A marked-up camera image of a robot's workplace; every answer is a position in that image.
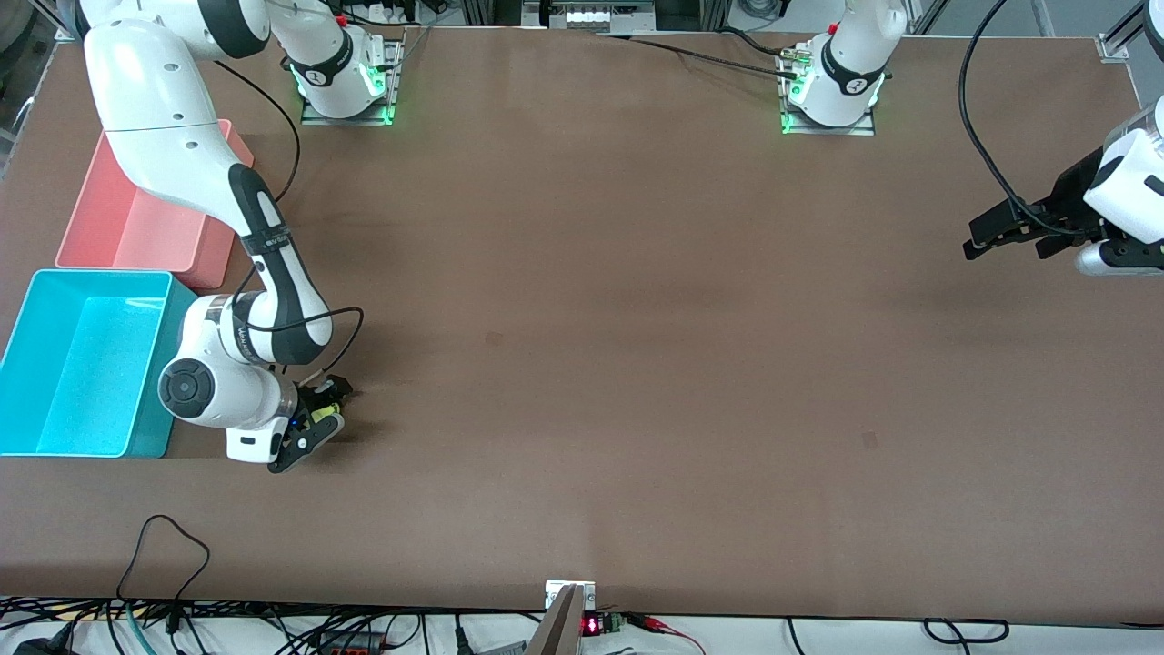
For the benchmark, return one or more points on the pink plastic bin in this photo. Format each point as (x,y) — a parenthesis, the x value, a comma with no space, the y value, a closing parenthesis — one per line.
(136,227)

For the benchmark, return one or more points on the small red display module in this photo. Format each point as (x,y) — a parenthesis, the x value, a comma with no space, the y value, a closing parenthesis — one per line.
(602,624)

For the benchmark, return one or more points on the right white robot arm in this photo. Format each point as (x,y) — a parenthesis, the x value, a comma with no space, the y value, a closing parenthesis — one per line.
(155,91)

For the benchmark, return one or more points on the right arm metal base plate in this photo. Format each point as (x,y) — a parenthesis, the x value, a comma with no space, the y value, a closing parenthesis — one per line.
(391,82)

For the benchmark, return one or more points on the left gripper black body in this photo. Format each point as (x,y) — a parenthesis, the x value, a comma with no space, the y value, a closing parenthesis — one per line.
(1071,193)

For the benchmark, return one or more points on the blue plastic bin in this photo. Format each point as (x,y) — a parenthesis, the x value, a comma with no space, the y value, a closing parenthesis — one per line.
(82,364)

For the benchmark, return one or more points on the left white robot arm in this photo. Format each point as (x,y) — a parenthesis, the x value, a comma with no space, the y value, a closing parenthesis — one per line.
(850,64)

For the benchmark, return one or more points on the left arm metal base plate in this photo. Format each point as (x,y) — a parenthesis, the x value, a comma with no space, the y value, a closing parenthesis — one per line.
(832,130)

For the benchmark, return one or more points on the yellow-green tennis ball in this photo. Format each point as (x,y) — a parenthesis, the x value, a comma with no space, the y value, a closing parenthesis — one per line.
(325,414)

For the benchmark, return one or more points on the aluminium frame corner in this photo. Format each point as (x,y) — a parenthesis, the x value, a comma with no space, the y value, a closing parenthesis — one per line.
(1120,41)

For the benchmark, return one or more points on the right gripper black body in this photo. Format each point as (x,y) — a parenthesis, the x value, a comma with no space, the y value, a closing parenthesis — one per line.
(315,398)

